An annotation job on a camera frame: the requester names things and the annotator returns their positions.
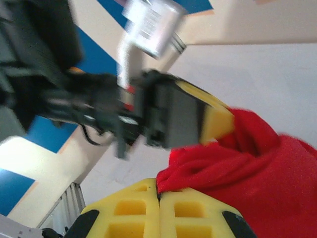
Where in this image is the aluminium frame post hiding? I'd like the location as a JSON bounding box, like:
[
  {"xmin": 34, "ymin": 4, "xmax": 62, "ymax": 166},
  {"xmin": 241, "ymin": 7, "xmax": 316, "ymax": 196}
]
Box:
[{"xmin": 170, "ymin": 31, "xmax": 187, "ymax": 54}]

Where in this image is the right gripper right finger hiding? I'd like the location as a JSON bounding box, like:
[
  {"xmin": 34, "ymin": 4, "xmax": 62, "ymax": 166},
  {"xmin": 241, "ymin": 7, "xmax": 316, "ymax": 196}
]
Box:
[{"xmin": 158, "ymin": 187, "xmax": 258, "ymax": 238}]

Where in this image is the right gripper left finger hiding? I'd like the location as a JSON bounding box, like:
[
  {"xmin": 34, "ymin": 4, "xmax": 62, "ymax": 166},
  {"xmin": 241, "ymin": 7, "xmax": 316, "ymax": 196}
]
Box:
[{"xmin": 63, "ymin": 178, "xmax": 160, "ymax": 238}]

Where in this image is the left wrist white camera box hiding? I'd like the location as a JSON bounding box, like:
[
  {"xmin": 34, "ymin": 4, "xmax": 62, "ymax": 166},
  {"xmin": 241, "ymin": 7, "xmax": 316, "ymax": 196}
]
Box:
[{"xmin": 116, "ymin": 0, "xmax": 187, "ymax": 89}]

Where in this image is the red t-shirt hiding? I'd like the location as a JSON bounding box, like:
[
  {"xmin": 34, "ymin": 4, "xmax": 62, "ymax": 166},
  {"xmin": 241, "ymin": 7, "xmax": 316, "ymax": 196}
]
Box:
[{"xmin": 156, "ymin": 106, "xmax": 317, "ymax": 238}]

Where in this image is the aluminium side rail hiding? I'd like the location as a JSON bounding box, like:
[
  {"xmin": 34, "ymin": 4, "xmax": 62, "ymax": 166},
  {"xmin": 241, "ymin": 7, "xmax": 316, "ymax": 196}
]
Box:
[{"xmin": 37, "ymin": 182, "xmax": 87, "ymax": 238}]

